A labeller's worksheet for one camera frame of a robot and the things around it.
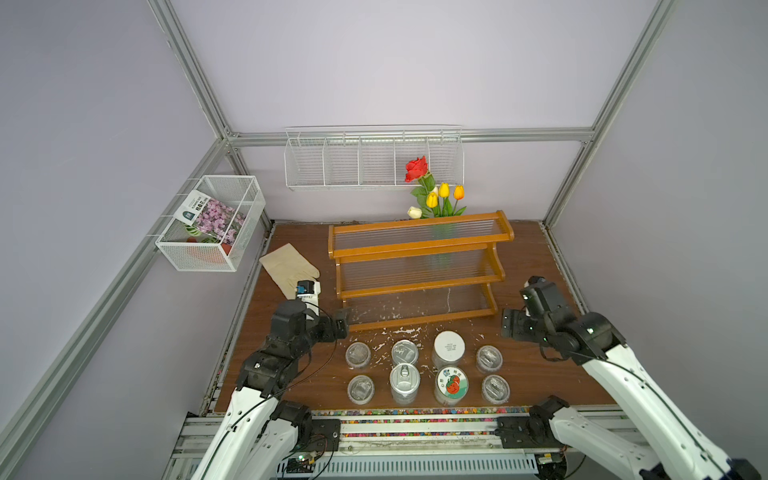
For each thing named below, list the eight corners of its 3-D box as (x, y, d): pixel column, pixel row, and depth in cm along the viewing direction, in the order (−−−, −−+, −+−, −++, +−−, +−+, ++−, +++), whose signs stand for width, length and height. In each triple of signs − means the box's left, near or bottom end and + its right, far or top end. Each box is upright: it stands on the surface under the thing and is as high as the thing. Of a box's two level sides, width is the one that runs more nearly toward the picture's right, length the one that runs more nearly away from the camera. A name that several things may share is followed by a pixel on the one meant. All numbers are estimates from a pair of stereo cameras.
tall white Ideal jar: (432, 372, 86) (437, 360, 78) (430, 344, 91) (434, 330, 83) (460, 372, 86) (467, 360, 78) (456, 344, 91) (462, 330, 83)
